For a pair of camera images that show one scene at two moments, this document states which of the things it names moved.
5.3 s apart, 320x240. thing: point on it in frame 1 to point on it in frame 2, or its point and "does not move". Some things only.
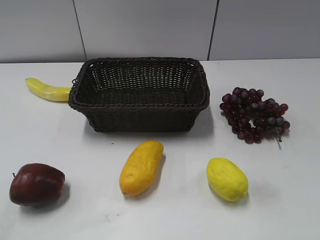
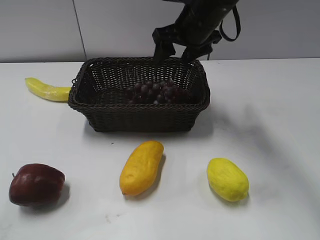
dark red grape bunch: [251, 118] to [155, 93]
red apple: [36, 184] does not move
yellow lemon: [227, 179] does not move
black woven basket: [141, 94] does not move
